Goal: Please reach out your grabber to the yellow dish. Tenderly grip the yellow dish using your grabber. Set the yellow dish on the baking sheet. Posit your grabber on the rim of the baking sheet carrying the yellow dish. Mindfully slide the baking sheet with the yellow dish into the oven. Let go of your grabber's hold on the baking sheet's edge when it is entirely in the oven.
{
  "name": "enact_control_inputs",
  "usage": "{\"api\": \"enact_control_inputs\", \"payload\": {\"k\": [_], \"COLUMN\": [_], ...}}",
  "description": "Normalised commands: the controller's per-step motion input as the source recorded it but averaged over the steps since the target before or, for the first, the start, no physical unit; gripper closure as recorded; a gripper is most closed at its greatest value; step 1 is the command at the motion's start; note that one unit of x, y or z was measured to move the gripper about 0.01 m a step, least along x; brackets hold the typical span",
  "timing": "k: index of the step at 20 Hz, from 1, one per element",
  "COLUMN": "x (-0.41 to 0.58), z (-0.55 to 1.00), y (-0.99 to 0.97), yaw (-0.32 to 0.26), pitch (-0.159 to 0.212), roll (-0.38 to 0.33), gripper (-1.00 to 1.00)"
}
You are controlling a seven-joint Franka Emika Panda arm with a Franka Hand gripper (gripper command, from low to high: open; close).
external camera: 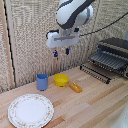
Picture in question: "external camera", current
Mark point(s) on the black dish rack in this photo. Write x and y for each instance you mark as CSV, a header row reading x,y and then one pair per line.
x,y
110,58

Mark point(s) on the yellow bowl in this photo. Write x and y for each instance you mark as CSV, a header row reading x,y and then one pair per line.
x,y
61,80

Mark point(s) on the orange block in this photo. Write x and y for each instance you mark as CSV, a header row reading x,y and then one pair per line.
x,y
75,87

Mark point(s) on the beige woven folding screen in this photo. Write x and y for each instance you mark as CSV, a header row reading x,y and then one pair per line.
x,y
30,40

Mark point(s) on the white floral rim plate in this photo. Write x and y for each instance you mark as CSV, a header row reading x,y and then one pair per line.
x,y
30,111

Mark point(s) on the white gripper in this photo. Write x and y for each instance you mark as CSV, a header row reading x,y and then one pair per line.
x,y
61,39

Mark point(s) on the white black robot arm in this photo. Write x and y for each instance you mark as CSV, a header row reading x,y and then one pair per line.
x,y
71,11

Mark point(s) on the blue cup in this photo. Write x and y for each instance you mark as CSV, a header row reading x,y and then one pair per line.
x,y
42,82

